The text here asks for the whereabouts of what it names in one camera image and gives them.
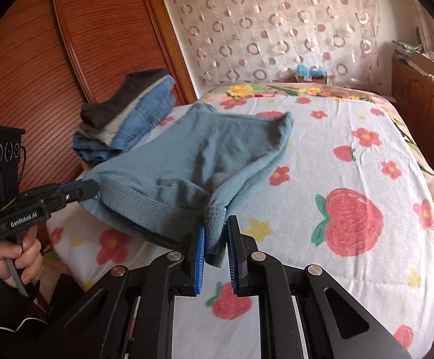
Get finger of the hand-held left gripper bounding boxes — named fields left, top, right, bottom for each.
left=56, top=179, right=90, bottom=192
left=60, top=180, right=100, bottom=207

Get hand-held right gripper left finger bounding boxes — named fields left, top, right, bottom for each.
left=45, top=226, right=206, bottom=359

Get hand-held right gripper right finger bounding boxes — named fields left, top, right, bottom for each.
left=227, top=215, right=414, bottom=359

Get blue-grey short pants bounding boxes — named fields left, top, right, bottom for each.
left=79, top=103, right=294, bottom=268

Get grey folded pants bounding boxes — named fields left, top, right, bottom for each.
left=75, top=97, right=143, bottom=146

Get black folded pants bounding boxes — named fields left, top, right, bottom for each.
left=80, top=68, right=169, bottom=130

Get person's left hand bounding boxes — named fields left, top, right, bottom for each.
left=0, top=228, right=43, bottom=288

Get dark blue folded jeans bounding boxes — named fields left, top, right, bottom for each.
left=73, top=135, right=128, bottom=167

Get light blue folded jeans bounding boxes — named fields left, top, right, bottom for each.
left=116, top=76, right=176, bottom=146

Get fruit print bed sheet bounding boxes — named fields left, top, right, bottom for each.
left=47, top=95, right=434, bottom=359

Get wooden slatted wardrobe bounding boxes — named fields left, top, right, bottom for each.
left=0, top=0, right=199, bottom=240

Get floral blanket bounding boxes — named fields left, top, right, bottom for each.
left=206, top=81, right=434, bottom=240

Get person's black jacket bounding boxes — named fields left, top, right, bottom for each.
left=0, top=277, right=90, bottom=359

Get blue plastic bag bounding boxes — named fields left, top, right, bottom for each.
left=295, top=63, right=324, bottom=77

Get sheer circle-pattern curtain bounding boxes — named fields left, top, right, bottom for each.
left=170, top=0, right=380, bottom=85

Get wooden low cabinet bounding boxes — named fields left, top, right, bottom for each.
left=391, top=60, right=434, bottom=180

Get folded patterned cloth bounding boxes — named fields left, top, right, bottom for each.
left=392, top=40, right=423, bottom=60

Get open cardboard box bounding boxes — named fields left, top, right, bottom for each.
left=412, top=50, right=434, bottom=75

